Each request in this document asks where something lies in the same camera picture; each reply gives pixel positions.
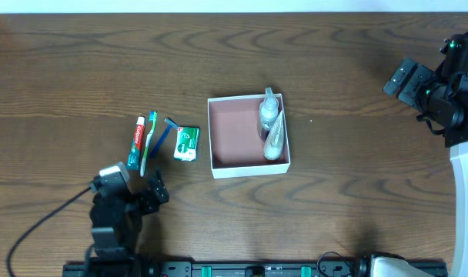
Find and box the red green toothpaste tube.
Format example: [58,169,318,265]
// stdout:
[126,116,145,171]

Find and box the white patterned lotion tube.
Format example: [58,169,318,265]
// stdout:
[263,112,285,161]

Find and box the clear pump soap bottle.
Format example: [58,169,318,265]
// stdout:
[258,87,279,141]

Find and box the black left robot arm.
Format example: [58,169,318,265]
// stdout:
[90,170,169,262]

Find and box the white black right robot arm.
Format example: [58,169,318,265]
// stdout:
[383,58,468,277]

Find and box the green white soap packet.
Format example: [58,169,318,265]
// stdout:
[173,126,200,162]

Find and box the blue disposable razor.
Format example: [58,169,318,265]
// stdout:
[148,118,179,159]

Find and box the green white toothbrush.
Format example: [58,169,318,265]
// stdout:
[139,111,157,177]

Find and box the white cardboard box pink interior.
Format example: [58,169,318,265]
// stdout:
[207,95,291,179]

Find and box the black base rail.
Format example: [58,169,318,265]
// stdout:
[62,260,365,277]

